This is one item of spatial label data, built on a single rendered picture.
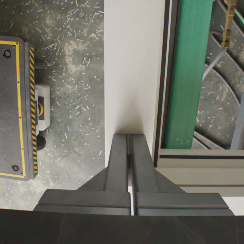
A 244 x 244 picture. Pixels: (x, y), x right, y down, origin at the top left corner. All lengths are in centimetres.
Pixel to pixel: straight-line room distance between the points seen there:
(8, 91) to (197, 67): 82
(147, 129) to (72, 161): 116
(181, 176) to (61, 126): 105
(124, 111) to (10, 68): 79
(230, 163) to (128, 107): 17
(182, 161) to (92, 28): 98
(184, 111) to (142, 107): 9
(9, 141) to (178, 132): 87
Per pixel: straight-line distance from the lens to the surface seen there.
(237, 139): 68
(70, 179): 138
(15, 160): 103
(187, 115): 24
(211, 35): 117
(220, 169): 27
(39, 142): 117
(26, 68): 87
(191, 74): 23
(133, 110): 15
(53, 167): 137
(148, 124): 16
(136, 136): 15
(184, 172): 24
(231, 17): 97
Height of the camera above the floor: 108
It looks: 73 degrees down
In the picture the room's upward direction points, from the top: 177 degrees counter-clockwise
